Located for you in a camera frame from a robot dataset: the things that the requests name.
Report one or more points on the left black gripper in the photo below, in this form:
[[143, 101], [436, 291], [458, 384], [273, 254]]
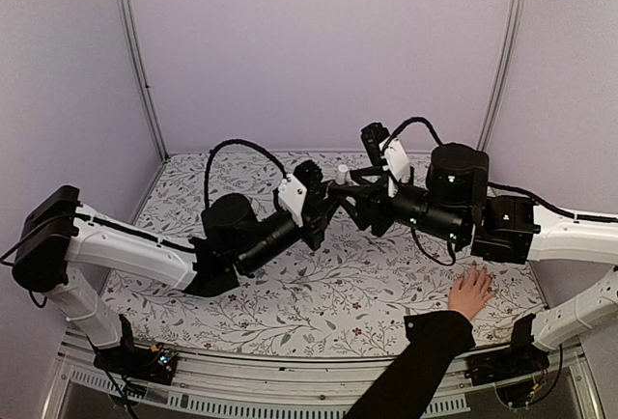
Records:
[[318, 212]]

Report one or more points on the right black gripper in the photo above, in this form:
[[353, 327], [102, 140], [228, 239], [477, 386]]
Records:
[[370, 200]]

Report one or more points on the white nail polish cap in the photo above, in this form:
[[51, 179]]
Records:
[[342, 175]]

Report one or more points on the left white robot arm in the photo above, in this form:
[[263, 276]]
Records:
[[61, 233]]

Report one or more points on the black sleeved forearm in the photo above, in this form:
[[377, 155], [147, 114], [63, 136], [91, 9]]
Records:
[[407, 386]]

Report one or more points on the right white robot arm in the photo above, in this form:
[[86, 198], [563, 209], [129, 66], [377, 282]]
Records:
[[514, 228]]

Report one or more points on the person's bare hand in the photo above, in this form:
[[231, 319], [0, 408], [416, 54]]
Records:
[[471, 292]]

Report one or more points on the floral patterned table mat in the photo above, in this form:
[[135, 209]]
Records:
[[347, 299]]

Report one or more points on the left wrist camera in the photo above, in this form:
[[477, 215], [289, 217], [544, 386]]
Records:
[[300, 193]]

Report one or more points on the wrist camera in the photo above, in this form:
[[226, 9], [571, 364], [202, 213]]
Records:
[[387, 152], [300, 193]]

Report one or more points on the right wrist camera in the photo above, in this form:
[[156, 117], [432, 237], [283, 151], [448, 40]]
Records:
[[387, 152]]

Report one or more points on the front aluminium rail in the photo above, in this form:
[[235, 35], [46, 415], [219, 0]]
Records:
[[223, 385]]

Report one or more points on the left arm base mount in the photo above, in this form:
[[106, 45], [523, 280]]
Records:
[[156, 364]]

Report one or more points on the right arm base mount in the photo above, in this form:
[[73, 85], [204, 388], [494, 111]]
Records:
[[520, 358]]

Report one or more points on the right aluminium frame post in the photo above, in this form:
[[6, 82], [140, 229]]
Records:
[[514, 14]]

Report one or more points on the aluminium frame post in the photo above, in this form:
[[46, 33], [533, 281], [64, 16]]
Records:
[[514, 14], [141, 78]]

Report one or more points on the left aluminium frame post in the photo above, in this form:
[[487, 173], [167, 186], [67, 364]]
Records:
[[141, 78]]

